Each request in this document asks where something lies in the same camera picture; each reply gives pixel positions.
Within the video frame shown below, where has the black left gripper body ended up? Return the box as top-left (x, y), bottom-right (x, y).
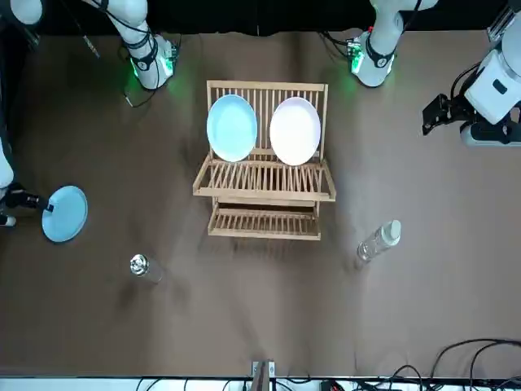
top-left (445, 94), bottom-right (478, 123)

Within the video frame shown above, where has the clear bottle white cap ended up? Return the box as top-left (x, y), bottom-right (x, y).
top-left (357, 219), bottom-right (402, 264)

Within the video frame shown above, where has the blue round plate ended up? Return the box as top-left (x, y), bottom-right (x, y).
top-left (206, 94), bottom-right (259, 163)
top-left (42, 185), bottom-right (89, 244)

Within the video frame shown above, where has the black cable with connector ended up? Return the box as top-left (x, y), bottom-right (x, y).
top-left (60, 0), bottom-right (101, 58)

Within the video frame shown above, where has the black desk cable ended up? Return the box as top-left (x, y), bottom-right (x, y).
top-left (431, 337), bottom-right (521, 391)

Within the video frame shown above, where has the wooden dish rack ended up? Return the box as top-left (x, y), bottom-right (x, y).
top-left (192, 80), bottom-right (338, 241)

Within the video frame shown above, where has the clear bottle silver cap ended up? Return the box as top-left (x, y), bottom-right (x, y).
top-left (129, 253), bottom-right (164, 284)

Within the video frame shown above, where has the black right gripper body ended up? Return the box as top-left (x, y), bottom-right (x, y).
top-left (2, 185), bottom-right (32, 209)

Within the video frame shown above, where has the aluminium frame post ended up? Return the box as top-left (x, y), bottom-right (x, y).
top-left (250, 360), bottom-right (276, 391)

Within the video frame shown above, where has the pale round plate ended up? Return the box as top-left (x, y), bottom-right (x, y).
top-left (269, 96), bottom-right (322, 167)

